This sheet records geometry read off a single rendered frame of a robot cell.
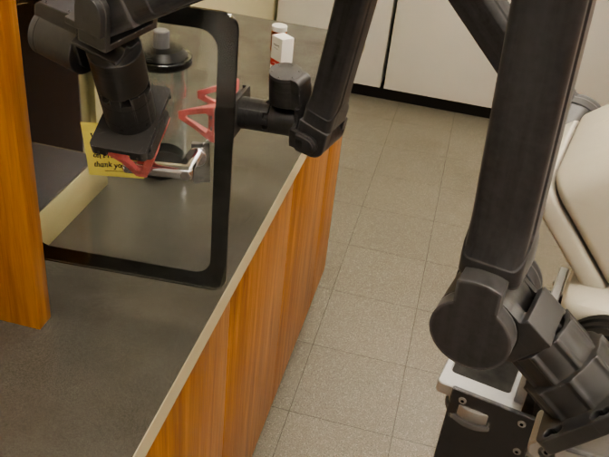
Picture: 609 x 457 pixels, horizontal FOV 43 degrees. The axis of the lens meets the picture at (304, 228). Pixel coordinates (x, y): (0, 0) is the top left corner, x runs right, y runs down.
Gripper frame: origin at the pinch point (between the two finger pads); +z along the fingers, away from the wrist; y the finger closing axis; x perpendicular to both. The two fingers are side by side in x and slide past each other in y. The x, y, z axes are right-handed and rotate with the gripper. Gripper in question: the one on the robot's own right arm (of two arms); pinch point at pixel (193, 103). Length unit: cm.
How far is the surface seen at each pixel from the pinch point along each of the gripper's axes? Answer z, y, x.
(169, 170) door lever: -13.4, 44.1, -11.5
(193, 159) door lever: -15.2, 40.8, -11.7
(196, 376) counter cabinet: -13.4, 35.7, 30.4
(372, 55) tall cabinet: 0, -270, 82
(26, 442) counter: -4, 67, 15
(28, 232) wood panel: 3.8, 49.2, -1.7
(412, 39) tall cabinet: -19, -270, 70
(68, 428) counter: -8, 64, 15
